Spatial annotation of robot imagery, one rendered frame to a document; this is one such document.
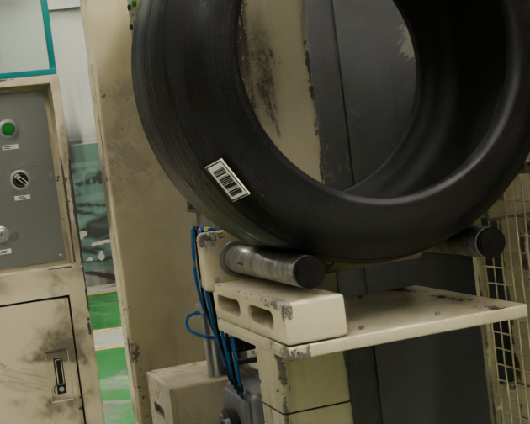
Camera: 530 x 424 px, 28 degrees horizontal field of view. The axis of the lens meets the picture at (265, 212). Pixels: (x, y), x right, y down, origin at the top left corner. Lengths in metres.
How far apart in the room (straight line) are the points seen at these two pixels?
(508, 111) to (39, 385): 1.05
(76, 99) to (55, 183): 8.56
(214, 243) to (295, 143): 0.23
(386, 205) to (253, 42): 0.47
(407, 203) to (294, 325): 0.23
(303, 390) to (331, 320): 0.42
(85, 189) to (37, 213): 8.46
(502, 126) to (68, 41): 9.34
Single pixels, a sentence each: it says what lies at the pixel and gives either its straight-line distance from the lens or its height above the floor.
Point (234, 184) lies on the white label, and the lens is 1.39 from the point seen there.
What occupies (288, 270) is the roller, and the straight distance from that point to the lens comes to 1.44.
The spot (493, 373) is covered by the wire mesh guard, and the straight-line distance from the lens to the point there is 2.01.
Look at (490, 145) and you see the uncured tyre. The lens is 1.52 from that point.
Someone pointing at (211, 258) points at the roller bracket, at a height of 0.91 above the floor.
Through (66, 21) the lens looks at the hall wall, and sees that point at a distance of 10.75.
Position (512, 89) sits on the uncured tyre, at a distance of 1.55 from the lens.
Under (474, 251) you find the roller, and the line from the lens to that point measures 1.55.
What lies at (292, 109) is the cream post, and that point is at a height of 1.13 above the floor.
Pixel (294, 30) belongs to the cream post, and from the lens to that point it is 1.83.
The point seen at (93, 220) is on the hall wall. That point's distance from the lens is 10.57.
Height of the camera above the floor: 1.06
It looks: 3 degrees down
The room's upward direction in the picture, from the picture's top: 7 degrees counter-clockwise
